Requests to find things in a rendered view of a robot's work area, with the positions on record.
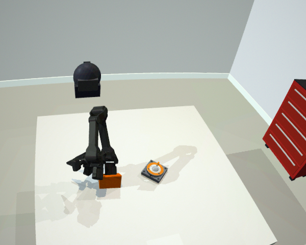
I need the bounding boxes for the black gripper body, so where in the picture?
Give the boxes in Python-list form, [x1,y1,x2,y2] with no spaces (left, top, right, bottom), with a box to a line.
[71,155,88,172]

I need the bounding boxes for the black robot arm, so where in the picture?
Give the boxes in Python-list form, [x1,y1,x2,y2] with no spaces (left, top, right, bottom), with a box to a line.
[83,106,118,180]

